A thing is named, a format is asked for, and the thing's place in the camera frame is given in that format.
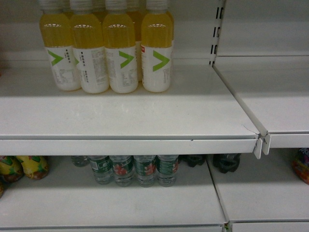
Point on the water bottle red players label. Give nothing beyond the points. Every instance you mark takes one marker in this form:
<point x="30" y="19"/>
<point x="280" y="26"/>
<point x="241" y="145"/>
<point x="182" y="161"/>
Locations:
<point x="122" y="170"/>

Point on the slotted white shelf upright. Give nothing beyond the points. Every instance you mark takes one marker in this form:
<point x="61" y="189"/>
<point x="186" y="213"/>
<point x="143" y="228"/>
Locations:
<point x="217" y="14"/>

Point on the water bottle barcode label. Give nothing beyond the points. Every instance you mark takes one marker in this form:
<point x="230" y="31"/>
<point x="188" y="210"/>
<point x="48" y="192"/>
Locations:
<point x="102" y="169"/>

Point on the yellow vitamin drink far left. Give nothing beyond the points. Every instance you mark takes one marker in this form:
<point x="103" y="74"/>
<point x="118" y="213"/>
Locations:
<point x="58" y="43"/>

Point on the yellow vitamin drink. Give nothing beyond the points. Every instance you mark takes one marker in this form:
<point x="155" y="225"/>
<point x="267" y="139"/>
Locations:
<point x="120" y="47"/>
<point x="156" y="46"/>
<point x="88" y="47"/>
<point x="58" y="43"/>

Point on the water bottle behind front one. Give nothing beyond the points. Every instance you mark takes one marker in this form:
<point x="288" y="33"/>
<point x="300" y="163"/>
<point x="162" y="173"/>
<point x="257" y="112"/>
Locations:
<point x="167" y="166"/>

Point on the white middle shelf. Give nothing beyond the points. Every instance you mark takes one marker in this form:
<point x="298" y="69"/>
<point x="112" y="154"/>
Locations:
<point x="196" y="115"/>

